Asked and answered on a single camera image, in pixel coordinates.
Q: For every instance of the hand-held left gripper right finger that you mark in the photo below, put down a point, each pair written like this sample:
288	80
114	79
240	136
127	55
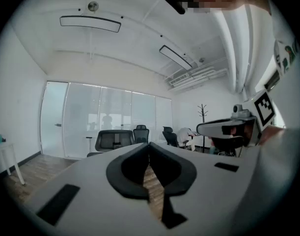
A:
208	181

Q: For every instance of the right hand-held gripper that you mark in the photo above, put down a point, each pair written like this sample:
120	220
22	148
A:
264	109

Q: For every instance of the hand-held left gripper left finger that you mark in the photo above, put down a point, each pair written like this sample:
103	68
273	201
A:
90	193

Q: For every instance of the person's right forearm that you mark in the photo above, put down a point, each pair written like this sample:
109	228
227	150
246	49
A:
272	134

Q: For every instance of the black coat rack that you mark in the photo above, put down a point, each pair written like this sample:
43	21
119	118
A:
202	114

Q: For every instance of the black swivel office chair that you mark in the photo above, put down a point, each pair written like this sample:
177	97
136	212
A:
170	136

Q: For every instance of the ceiling air vent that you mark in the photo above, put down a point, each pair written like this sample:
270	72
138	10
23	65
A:
179	80

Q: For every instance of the person's white printed t-shirt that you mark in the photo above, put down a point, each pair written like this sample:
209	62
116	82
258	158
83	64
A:
275	181

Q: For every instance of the black mesh headrest chair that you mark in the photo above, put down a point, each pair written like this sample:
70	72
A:
141	133

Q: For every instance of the short oblong ceiling lamp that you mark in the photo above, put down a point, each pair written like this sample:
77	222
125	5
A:
175	56

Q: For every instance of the frosted glass door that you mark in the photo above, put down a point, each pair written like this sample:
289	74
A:
54	107

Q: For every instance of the small white side table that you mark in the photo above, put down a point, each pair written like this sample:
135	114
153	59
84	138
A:
5	149

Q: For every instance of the long oblong ceiling lamp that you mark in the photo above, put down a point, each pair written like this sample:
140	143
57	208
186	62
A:
90	23

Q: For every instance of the round ceiling fixture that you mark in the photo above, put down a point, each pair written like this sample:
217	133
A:
93	6

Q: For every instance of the white ceiling duct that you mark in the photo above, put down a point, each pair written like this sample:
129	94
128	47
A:
232	58

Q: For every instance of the black head camera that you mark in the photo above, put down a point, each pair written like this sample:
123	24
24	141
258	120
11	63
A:
175	0

